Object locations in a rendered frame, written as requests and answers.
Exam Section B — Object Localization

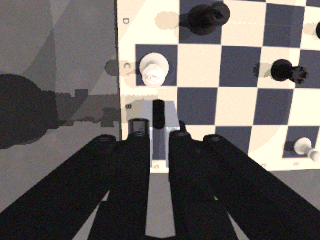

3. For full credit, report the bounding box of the cream and grey chessboard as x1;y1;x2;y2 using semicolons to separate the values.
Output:
117;0;320;171

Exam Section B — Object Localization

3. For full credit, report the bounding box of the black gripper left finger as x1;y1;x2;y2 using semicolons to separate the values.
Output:
0;100;152;240

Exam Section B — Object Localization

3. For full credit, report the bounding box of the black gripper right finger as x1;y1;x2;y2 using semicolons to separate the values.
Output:
164;100;320;240

